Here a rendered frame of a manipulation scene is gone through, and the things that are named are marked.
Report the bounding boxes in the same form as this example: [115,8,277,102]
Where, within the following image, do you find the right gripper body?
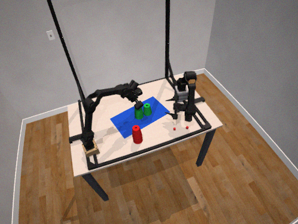
[128,93,143,110]

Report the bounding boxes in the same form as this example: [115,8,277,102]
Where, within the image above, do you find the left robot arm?
[173,71,197,122]

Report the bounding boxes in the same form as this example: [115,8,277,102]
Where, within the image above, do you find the blue flat mat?
[110,96,170,139]

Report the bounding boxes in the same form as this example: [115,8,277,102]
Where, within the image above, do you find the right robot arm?
[80,80,142,151]

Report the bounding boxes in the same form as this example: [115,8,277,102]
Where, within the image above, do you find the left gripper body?
[173,95,185,120]

